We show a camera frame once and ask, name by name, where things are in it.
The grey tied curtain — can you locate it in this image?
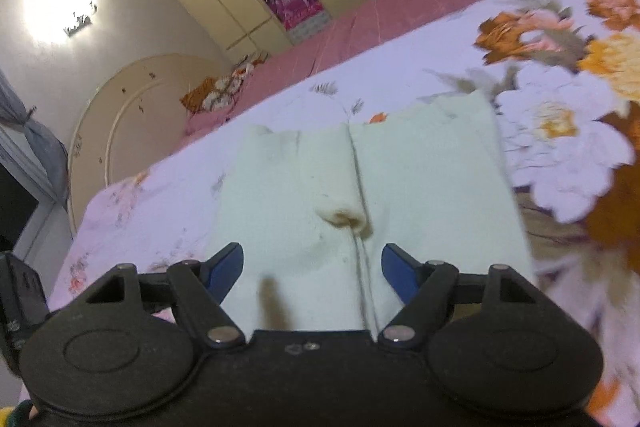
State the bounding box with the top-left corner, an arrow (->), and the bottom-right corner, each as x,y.
1,74 -> 68,207

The pink bed cover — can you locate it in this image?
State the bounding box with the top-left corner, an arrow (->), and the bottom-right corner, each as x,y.
177,0 -> 480,150

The lilac floral bed sheet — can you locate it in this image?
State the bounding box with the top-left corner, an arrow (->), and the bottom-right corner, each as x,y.
52,0 -> 639,426

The orange patterned pillow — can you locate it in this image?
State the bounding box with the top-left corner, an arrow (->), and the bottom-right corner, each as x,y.
180,63 -> 255,115

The left hand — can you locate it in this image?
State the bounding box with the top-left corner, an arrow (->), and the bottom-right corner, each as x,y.
0,400 -> 38,427

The cream arched headboard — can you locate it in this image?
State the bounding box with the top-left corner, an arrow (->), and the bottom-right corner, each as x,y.
67,53 -> 228,233

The pale green cloth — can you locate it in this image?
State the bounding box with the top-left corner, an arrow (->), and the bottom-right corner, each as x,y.
208,93 -> 533,333

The wall lamp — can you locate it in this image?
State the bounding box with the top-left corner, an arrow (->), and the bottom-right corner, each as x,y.
62,1 -> 98,37

